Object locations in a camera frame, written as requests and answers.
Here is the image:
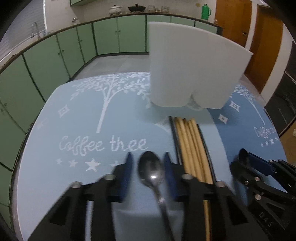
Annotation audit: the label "black chopstick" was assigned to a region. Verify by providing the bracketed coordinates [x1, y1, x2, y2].
[197, 124, 216, 183]
[169, 115, 182, 165]

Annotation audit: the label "dark blue placemat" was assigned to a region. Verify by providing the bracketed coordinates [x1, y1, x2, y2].
[206, 84, 289, 207]

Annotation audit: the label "black appliance at right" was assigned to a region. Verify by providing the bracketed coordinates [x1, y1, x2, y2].
[265, 42, 296, 136]

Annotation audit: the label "chrome sink faucet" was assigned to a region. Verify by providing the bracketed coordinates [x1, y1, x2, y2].
[31, 22, 43, 40]

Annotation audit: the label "window blinds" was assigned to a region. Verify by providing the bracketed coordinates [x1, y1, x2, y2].
[1, 0, 46, 60]

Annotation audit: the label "silver metal spoon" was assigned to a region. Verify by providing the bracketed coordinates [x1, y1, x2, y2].
[137, 151, 175, 240]

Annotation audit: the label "white ceramic pot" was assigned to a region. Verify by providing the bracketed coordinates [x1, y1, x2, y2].
[109, 5, 122, 16]

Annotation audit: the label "green lower kitchen cabinets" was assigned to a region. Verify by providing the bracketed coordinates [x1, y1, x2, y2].
[0, 14, 223, 207]

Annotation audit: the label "black wok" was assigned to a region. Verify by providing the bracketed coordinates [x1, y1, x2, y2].
[128, 4, 146, 13]

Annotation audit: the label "white plastic utensil holder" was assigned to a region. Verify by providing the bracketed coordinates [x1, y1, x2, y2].
[149, 22, 253, 109]

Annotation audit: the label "light blue placemat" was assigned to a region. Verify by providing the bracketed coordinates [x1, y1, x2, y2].
[16, 72, 232, 240]

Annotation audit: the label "brown wooden door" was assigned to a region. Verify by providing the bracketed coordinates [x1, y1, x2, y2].
[215, 0, 252, 47]
[245, 6, 283, 92]

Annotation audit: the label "green thermos jug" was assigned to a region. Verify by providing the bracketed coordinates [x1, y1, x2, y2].
[201, 4, 212, 21]

